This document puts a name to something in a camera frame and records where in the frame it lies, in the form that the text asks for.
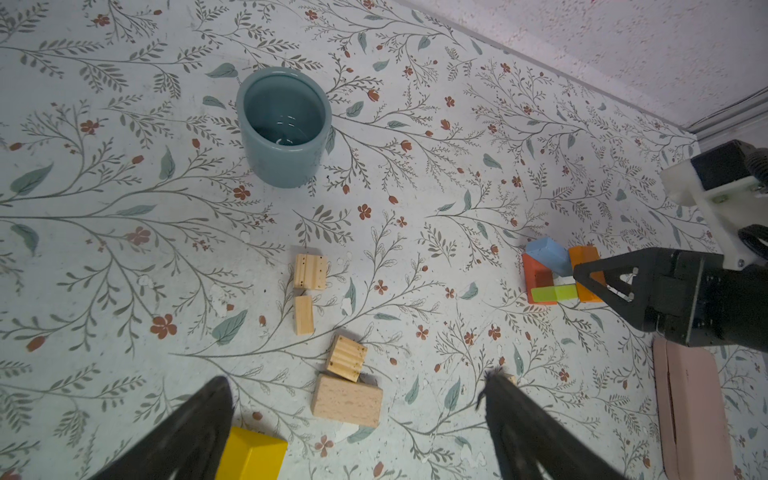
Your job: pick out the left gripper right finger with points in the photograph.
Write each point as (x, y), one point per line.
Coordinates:
(529, 443)

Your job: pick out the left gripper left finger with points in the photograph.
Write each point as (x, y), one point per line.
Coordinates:
(189, 444)

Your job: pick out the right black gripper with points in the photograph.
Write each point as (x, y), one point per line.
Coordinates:
(686, 297)

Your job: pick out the lime green wooden block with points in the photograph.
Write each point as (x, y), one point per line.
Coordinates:
(554, 294)

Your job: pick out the blue wooden block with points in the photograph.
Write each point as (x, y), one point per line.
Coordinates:
(550, 254)

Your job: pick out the red-orange wooden block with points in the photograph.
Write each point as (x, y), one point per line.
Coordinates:
(536, 275)

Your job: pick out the natural wood arch block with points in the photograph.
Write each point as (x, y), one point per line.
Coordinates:
(348, 402)

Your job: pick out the ribbed natural wood cube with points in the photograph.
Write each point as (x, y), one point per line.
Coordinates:
(346, 358)

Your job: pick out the yellow wooden block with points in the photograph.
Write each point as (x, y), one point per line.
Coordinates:
(251, 455)

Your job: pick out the pink sponge block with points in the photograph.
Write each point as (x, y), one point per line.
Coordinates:
(693, 428)

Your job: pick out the natural wood block pair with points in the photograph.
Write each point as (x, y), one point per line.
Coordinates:
(310, 276)

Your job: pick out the teal ceramic cup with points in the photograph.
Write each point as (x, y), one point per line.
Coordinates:
(285, 120)

